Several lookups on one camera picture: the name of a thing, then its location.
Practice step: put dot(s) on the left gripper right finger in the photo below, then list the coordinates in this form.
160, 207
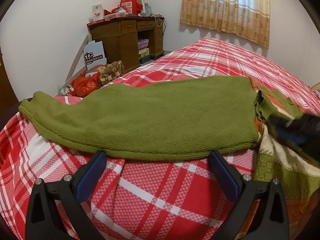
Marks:
270, 220

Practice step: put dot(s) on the red plaid bed sheet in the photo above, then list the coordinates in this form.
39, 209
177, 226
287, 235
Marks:
142, 200

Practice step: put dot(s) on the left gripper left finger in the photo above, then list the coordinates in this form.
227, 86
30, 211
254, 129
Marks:
43, 219

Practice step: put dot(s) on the books in desk shelf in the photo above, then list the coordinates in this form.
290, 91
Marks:
143, 50

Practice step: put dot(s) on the red plastic bag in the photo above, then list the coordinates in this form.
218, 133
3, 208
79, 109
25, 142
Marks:
84, 85

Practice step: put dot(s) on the white box on desk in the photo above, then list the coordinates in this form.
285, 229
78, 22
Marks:
97, 12

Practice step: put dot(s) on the beige window curtain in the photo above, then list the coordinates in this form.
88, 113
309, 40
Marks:
249, 19

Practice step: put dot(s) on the brown patterned bag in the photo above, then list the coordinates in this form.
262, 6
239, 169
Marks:
110, 72

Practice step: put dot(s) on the brown wooden desk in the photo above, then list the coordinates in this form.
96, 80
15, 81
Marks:
120, 38

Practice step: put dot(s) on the red gift bag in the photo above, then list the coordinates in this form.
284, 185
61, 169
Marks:
134, 7

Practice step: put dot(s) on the green striped knit sweater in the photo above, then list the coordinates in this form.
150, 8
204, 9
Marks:
183, 121

